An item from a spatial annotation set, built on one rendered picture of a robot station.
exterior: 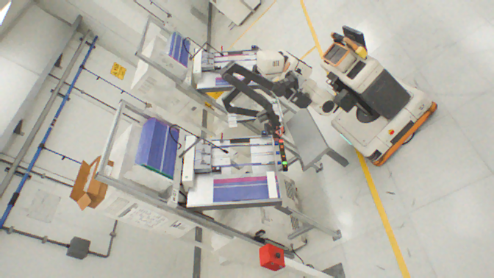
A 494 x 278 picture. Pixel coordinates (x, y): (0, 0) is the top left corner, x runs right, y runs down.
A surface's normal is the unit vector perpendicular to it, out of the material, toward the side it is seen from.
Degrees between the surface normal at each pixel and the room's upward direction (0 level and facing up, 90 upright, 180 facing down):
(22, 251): 90
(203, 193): 45
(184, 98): 90
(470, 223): 0
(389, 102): 90
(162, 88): 90
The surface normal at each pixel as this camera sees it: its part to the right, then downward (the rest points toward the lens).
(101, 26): 0.05, 0.71
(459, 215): -0.73, -0.45
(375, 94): 0.28, 0.49
